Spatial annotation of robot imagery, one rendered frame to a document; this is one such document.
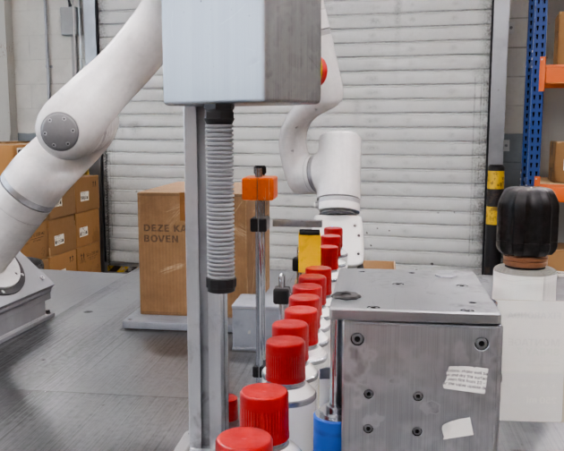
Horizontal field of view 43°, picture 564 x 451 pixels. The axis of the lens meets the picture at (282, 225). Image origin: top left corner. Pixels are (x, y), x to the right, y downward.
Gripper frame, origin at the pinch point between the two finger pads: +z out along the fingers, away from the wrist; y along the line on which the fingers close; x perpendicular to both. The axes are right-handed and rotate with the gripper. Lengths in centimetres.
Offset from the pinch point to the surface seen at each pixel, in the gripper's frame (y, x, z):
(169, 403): -24.3, -22.2, 20.3
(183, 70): -15, -60, -18
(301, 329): 1, -72, 12
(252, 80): -6, -66, -15
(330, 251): 0.8, -32.2, -2.6
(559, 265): 120, 322, -60
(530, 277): 27.9, -36.5, 1.1
